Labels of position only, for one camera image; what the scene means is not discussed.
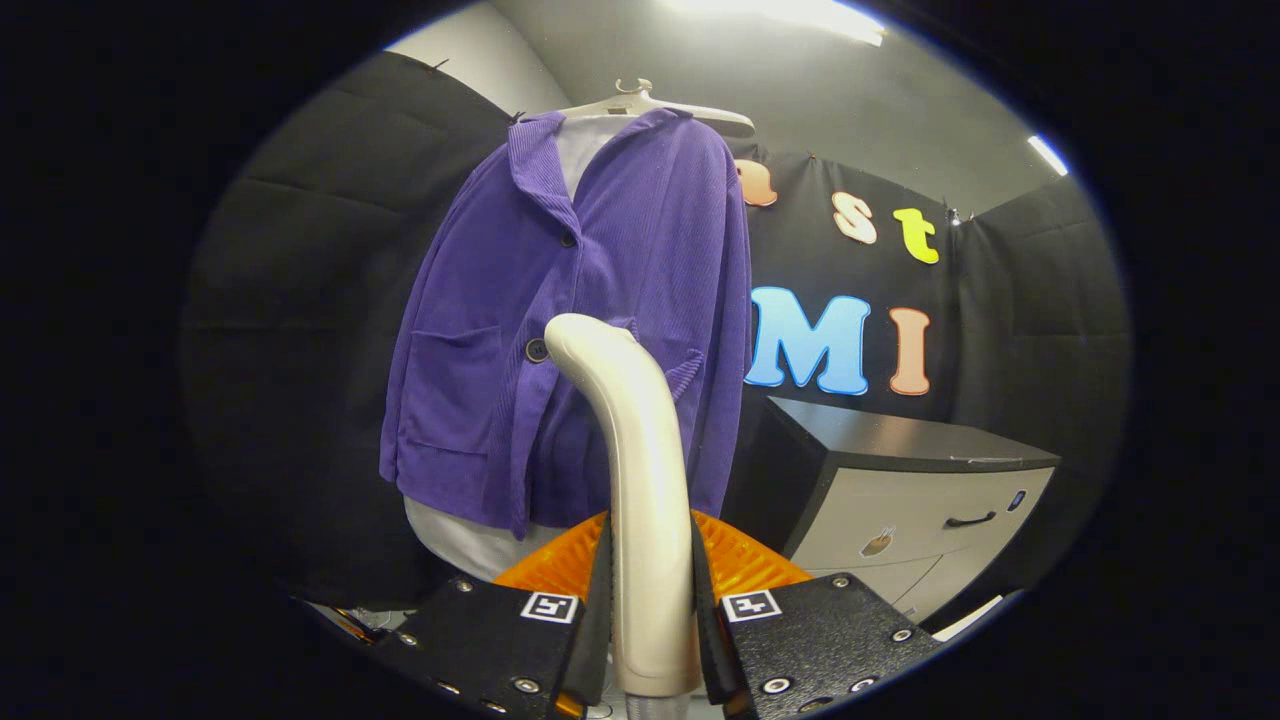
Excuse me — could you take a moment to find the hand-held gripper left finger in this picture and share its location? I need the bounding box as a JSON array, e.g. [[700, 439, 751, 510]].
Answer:
[[395, 512, 614, 720]]

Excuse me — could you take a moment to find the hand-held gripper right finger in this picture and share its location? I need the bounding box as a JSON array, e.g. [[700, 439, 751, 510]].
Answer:
[[690, 510, 944, 720]]

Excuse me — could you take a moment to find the white garment steamer wand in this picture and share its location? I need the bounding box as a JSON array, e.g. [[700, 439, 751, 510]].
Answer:
[[544, 313, 703, 699]]

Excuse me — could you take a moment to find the purple corduroy jacket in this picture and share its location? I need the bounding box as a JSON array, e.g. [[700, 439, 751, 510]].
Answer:
[[379, 108, 753, 541]]

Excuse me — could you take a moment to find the white garment form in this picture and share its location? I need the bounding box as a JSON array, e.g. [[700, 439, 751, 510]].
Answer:
[[403, 112, 641, 583]]

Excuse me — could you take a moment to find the white clothes hanger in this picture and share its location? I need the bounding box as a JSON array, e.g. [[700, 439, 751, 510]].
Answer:
[[560, 78, 757, 138]]

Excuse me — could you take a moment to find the white flat box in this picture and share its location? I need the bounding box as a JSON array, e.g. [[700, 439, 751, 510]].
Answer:
[[930, 595, 1006, 641]]

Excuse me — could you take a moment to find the grey cabinet with black top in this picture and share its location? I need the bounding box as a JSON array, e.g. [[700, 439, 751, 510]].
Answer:
[[722, 396, 1061, 626]]

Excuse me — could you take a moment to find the large ceiling light panel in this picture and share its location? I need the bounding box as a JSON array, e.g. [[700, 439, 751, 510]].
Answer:
[[660, 0, 886, 46]]

